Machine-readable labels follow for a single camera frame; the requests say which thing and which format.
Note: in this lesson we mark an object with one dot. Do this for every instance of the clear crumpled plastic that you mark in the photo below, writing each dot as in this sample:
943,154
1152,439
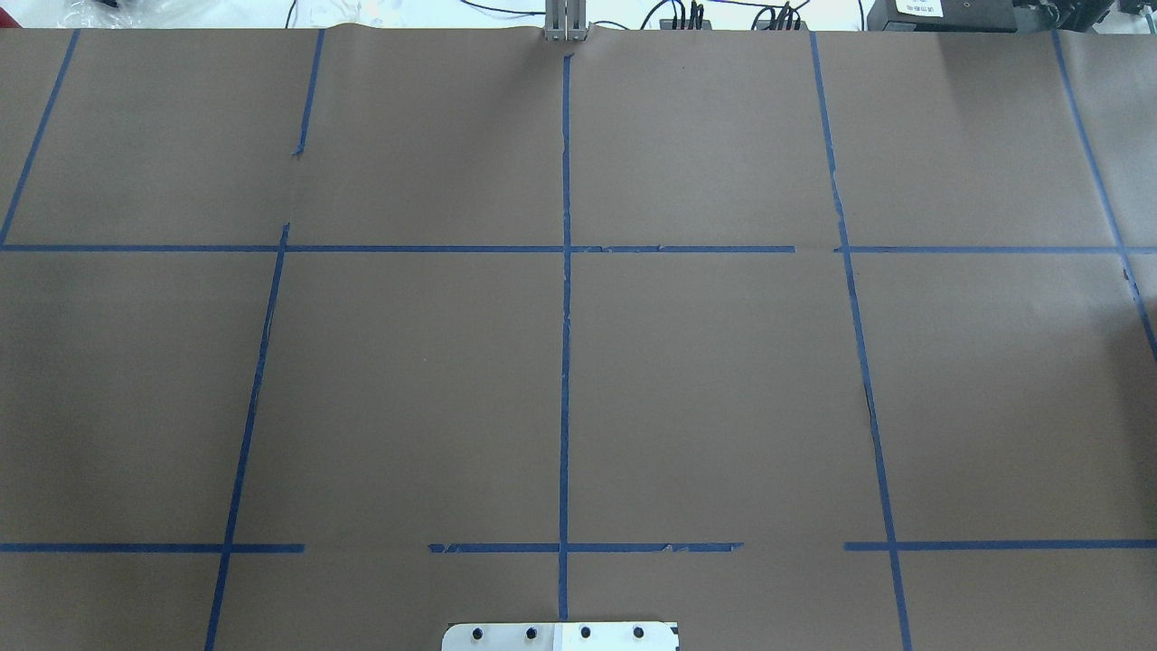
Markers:
135,14

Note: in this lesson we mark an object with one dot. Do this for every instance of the white pedestal column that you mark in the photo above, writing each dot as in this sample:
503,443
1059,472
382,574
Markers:
591,635

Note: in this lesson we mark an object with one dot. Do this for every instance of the aluminium frame post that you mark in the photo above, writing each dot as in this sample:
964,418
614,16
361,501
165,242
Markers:
566,21

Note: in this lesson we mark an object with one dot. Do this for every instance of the black computer box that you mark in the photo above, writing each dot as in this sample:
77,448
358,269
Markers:
942,16

